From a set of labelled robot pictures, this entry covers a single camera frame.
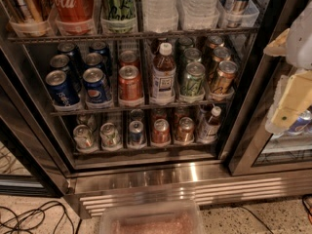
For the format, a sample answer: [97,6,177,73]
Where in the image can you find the blue silver can top shelf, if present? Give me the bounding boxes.
[223,0,250,28]

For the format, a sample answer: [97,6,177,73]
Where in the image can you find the green lacroix can front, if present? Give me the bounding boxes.
[179,62,205,103]

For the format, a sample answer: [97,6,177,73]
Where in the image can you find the copper can bottom shelf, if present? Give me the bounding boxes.
[175,117,195,142]

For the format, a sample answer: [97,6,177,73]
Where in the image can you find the orange soda can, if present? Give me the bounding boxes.
[119,50,140,67]
[118,65,144,107]

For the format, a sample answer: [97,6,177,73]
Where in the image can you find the orange soda can back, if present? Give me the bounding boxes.
[119,50,140,67]

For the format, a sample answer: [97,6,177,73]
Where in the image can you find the small tea bottle bottom shelf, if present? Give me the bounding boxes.
[197,106,221,143]

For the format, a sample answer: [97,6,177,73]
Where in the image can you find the green lacroix can top shelf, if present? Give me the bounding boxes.
[101,0,137,33]

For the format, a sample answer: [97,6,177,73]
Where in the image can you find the gold can front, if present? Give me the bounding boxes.
[209,60,238,95]

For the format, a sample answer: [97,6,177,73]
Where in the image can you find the clear water bottle right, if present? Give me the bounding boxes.
[177,0,219,30]

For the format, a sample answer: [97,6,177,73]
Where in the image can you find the steel fridge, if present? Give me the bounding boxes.
[0,0,312,218]

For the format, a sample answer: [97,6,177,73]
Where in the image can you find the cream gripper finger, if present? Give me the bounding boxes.
[270,69,312,131]
[263,28,290,57]

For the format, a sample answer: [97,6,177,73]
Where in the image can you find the clear water bottle left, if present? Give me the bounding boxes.
[141,0,178,33]

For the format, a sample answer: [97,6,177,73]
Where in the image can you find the red can bottom shelf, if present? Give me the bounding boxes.
[151,119,171,145]

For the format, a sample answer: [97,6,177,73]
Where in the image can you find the blue pepsi can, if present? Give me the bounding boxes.
[45,70,80,107]
[89,41,112,76]
[58,42,83,74]
[49,54,82,93]
[85,53,106,74]
[83,67,112,108]

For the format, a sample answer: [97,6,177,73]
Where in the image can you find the blue silver can bottom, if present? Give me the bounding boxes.
[129,121,146,148]

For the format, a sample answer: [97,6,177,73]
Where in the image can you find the gold can top shelf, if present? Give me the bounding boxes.
[3,0,52,37]

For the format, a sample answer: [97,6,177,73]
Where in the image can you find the gold can middle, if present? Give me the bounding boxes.
[208,47,231,75]

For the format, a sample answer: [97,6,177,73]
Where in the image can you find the red coca cola can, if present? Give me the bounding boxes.
[53,0,94,35]

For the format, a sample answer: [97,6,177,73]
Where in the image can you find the gold can back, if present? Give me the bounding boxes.
[204,35,224,58]

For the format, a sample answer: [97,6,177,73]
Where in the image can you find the green lacroix can back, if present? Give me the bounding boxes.
[175,36,194,62]

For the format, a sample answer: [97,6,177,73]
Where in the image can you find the blue can behind right door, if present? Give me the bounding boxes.
[287,109,312,136]

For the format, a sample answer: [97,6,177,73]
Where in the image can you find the clear water bottle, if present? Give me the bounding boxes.
[141,0,178,33]
[177,0,219,30]

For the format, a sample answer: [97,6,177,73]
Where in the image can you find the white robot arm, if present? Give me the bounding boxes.
[263,2,312,134]

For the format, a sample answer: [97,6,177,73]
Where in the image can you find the black floor cable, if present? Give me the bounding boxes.
[0,200,82,234]

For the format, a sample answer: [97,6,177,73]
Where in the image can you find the brown tea bottle white cap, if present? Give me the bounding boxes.
[151,42,176,104]

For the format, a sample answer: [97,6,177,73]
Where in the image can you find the green lacroix can middle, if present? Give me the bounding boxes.
[181,48,202,69]

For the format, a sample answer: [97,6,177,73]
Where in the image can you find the blue pepsi can back left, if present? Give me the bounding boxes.
[58,42,83,74]

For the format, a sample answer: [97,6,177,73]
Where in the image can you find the orange soda can front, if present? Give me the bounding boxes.
[118,65,144,107]

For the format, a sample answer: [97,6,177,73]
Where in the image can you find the blue pepsi can front left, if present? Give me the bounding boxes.
[45,70,80,107]

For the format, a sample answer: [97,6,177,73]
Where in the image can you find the clear plastic bin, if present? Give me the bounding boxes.
[98,200,205,234]

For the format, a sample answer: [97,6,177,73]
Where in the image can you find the fridge right glass door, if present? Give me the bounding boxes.
[223,0,312,176]

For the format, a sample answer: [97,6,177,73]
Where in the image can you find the blue pepsi can middle left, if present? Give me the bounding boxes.
[49,54,82,93]

